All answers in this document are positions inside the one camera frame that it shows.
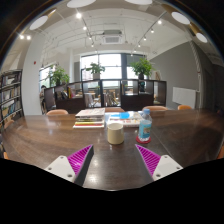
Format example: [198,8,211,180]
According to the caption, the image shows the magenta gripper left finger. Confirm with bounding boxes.
[45,145,94,186]

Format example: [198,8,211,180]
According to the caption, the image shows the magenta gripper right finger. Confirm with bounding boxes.
[136,145,182,181]

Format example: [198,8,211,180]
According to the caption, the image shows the clear plastic water bottle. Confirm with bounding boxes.
[138,109,152,142]

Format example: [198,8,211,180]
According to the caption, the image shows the red round coaster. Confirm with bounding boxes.
[135,134,152,145]

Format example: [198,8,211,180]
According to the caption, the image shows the stack of books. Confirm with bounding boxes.
[74,108,105,128]

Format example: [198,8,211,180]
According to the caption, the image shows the cream ceramic mug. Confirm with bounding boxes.
[107,123,124,145]

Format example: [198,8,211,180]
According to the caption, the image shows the magazines with blue lid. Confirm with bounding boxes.
[107,112,142,127]

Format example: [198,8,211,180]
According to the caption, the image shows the orange chair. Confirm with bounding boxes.
[105,107,125,113]
[142,106,168,111]
[46,109,69,115]
[178,105,192,110]

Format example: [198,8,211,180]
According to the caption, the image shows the orange chair far left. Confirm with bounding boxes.
[46,109,69,115]

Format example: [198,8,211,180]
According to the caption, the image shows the orange chair far right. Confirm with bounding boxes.
[178,105,192,110]

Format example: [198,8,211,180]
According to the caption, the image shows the orange chair middle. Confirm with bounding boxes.
[105,107,125,113]

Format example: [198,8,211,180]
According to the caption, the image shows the dark low shelf divider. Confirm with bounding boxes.
[44,79,167,113]

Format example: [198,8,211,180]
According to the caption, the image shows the seated person in background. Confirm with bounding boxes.
[39,85,46,114]

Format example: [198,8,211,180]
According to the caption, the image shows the left potted plant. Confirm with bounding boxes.
[48,66,70,86]

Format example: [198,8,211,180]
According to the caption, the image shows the potted plant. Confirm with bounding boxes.
[86,63,105,80]
[130,58,154,80]
[48,66,70,86]

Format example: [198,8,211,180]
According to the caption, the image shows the tall bookshelf at left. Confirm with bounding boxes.
[0,70,23,127]

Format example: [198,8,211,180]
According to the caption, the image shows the middle potted plant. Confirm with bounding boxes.
[86,63,105,80]

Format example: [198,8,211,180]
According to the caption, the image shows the right potted plant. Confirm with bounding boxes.
[130,58,154,80]

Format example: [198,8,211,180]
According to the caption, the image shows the ceiling air conditioner unit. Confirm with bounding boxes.
[102,30,122,44]

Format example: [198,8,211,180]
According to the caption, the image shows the round ceiling lamp far right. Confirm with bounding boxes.
[189,23,208,43]

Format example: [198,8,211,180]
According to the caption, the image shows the round ceiling lamp left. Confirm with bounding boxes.
[30,9,55,30]

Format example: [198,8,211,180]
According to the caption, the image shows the round ceiling lamp centre-left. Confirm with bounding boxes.
[67,0,96,8]

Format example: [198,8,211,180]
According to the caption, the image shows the round ceiling lamp centre-right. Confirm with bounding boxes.
[125,0,153,5]

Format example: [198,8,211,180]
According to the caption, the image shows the white wall radiator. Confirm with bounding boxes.
[172,87,196,108]

